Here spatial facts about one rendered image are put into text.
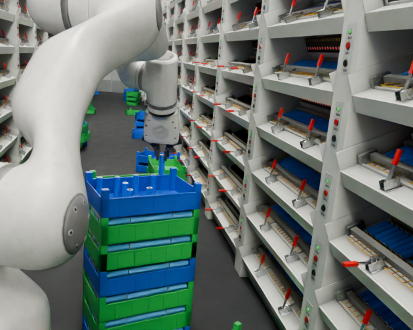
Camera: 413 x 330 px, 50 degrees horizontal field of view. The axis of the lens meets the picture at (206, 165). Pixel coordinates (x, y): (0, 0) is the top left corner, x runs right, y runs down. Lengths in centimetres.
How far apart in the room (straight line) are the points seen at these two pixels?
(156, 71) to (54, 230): 73
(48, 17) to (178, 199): 70
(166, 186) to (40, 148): 99
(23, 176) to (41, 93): 13
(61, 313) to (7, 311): 115
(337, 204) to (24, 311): 84
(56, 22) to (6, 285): 42
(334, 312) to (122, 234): 61
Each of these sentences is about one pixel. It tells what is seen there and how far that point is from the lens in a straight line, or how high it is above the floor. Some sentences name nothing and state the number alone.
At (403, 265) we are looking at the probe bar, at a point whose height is 53.
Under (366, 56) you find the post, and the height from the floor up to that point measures 96.
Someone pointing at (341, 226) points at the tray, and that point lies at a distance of 124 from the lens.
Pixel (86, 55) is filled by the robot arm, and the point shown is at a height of 91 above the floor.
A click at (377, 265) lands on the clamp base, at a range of 109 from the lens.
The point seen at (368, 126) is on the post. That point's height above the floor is 79.
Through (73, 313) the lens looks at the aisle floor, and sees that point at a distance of 174.
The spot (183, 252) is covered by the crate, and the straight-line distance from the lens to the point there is 139.
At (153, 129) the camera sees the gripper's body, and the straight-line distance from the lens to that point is 127.
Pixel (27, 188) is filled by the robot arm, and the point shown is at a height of 77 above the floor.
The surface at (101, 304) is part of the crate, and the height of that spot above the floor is 22.
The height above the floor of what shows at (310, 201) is 50.
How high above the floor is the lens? 93
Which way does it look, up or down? 14 degrees down
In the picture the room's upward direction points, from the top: 5 degrees clockwise
